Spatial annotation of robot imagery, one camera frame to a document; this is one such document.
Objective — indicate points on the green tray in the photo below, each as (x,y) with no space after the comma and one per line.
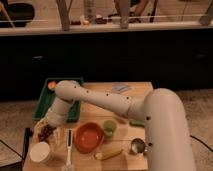
(46,99)

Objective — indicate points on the silver metal cup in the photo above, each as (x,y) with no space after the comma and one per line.
(138,146)

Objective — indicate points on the black clamp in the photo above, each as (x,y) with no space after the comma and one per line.
(28,133)

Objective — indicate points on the orange bowl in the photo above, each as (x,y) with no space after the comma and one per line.
(88,137)

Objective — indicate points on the white paper cup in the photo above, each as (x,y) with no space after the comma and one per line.
(40,152)

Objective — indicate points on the green vegetable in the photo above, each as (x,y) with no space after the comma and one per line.
(136,123)

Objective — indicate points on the green cup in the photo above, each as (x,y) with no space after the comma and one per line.
(109,127)

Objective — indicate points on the yellow corn cob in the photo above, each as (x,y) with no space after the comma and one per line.
(106,154)

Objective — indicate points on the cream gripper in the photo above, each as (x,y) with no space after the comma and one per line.
(45,132)

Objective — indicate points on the orange fruit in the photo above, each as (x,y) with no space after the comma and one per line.
(51,85)

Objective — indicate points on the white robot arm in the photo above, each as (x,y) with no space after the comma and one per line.
(162,111)

